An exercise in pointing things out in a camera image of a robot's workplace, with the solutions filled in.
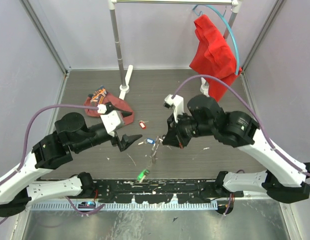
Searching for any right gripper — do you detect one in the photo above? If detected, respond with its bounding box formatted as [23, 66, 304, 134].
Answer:
[162, 109, 215, 148]

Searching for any key with green tag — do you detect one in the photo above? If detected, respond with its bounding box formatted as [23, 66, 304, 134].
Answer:
[136, 169, 150, 182]

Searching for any large metal keyring with clips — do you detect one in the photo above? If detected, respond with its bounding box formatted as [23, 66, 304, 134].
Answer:
[150, 136, 162, 164]

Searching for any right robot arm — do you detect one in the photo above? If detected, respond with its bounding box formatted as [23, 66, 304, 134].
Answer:
[162, 94, 310, 204]

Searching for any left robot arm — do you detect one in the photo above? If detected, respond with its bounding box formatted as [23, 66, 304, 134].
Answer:
[0, 102, 142, 218]

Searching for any key with black windowed tag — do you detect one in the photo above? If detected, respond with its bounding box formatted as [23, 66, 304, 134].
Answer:
[161, 134, 172, 150]

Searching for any key with red tag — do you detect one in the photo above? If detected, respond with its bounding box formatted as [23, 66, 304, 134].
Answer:
[139, 120, 149, 130]

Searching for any key with blue tag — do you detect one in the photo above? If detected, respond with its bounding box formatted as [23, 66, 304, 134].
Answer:
[138, 138, 156, 146]

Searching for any crumpled dusty red shirt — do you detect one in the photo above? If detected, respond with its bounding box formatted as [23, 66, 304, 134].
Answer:
[83, 85, 135, 125]

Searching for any white clothes rack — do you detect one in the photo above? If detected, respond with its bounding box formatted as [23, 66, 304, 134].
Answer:
[107, 0, 238, 100]

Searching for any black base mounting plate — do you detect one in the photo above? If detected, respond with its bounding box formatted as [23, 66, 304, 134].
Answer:
[86, 178, 231, 204]

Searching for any red cloth on hanger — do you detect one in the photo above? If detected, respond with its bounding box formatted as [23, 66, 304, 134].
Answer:
[189, 14, 243, 103]

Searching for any blue clothes hanger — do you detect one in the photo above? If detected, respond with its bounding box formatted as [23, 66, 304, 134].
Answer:
[192, 0, 243, 75]

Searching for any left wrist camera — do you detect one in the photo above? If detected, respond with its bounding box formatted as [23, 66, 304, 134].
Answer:
[97, 104, 125, 133]

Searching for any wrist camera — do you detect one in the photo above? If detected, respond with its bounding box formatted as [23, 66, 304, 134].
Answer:
[164, 94, 184, 123]
[97, 104, 125, 133]

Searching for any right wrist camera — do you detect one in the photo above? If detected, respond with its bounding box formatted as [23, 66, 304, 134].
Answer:
[164, 94, 184, 123]

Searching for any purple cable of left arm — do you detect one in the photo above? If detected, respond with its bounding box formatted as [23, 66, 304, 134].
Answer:
[0, 104, 107, 226]

